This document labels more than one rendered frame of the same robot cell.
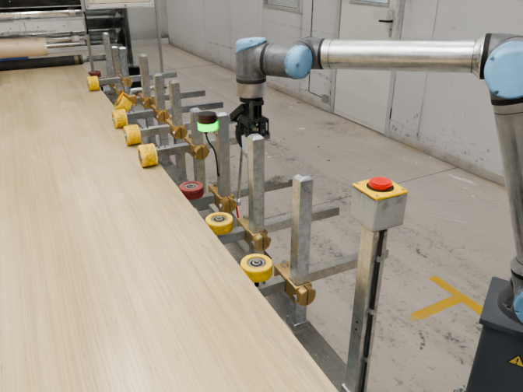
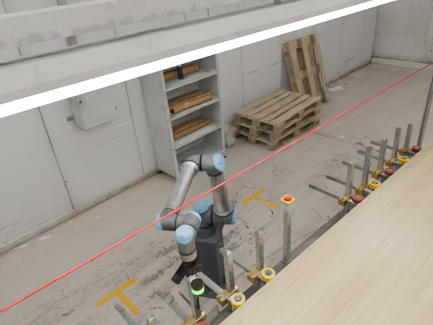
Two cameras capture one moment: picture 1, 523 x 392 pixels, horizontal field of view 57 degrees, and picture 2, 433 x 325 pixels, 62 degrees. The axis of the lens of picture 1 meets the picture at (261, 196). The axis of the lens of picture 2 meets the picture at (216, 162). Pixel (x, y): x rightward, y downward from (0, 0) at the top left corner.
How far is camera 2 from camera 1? 2.32 m
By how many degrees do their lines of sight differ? 88
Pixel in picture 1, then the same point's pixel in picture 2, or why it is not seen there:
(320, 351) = not seen: hidden behind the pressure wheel
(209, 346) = (319, 271)
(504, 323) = (216, 237)
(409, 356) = (170, 313)
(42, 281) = not seen: outside the picture
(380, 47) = (183, 190)
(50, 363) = (357, 310)
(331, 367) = (278, 269)
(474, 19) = not seen: outside the picture
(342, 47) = (178, 203)
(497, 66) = (221, 164)
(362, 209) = (292, 206)
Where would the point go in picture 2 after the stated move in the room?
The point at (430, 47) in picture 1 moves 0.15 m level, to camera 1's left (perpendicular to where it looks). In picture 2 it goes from (189, 177) to (194, 190)
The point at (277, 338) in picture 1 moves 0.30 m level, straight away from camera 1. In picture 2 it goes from (305, 256) to (258, 268)
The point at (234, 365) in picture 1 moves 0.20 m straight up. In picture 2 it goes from (323, 263) to (325, 236)
